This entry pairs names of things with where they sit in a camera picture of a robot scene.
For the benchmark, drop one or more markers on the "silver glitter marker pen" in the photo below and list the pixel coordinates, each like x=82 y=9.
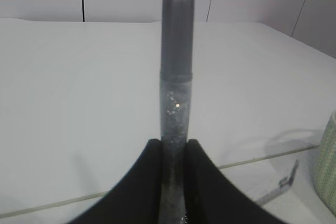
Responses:
x=175 y=102

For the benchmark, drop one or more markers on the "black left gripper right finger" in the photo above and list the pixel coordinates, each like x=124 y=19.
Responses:
x=211 y=198

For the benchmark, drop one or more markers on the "green plastic woven basket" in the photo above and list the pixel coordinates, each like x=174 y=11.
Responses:
x=324 y=168

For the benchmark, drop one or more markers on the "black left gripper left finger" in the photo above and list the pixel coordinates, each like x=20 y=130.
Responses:
x=136 y=197

